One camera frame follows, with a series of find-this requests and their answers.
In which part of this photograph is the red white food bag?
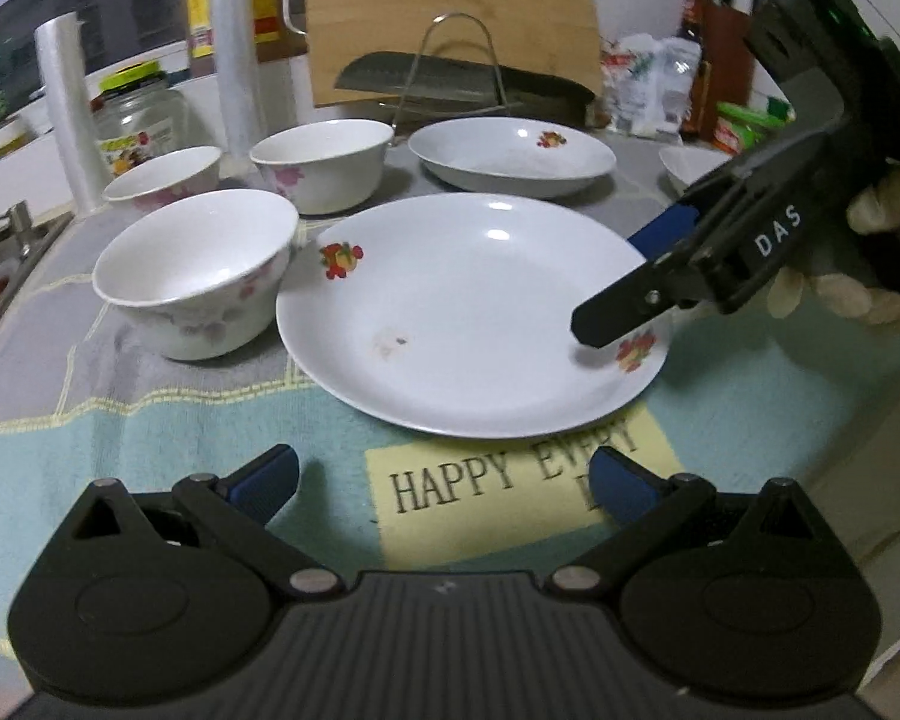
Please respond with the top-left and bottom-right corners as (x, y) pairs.
(598, 34), (650, 137)

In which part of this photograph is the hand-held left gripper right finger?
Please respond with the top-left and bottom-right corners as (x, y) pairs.
(547, 446), (827, 595)

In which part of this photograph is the dark sauce bottle red label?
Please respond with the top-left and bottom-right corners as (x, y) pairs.
(675, 0), (713, 137)

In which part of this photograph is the brown knife block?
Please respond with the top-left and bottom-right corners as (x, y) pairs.
(699, 0), (756, 134)

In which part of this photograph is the clear plastic food packet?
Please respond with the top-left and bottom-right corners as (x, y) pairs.
(630, 36), (704, 140)

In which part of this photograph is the metal wire rack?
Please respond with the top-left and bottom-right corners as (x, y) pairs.
(388, 12), (512, 145)

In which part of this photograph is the white pink-floral bowl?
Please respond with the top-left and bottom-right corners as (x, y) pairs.
(91, 189), (302, 362)
(249, 119), (395, 215)

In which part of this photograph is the green lidded food tub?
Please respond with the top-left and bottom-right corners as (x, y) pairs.
(715, 98), (797, 156)

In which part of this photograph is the small white floral cup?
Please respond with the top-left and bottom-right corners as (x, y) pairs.
(103, 145), (223, 212)

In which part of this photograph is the grey teal printed mat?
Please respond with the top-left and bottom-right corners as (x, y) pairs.
(0, 127), (900, 655)

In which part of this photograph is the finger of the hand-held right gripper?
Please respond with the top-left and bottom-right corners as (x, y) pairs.
(628, 199), (699, 261)
(570, 257), (695, 350)

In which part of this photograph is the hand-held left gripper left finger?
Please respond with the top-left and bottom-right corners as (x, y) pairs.
(71, 444), (346, 602)

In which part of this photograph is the steel cleaver black handle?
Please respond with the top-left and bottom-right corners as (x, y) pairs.
(334, 52), (598, 118)

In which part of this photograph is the white fruit-print plate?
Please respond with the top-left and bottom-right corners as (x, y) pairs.
(275, 193), (674, 440)
(408, 117), (617, 200)

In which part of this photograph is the glass jar green lid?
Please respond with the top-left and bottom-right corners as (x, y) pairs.
(93, 60), (190, 182)

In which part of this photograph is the cooking oil bottle yellow label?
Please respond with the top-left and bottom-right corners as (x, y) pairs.
(185, 0), (309, 65)

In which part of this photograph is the plain white bowl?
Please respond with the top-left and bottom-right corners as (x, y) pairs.
(658, 144), (730, 200)

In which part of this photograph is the person's right hand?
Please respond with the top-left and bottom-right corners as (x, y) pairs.
(767, 163), (900, 332)

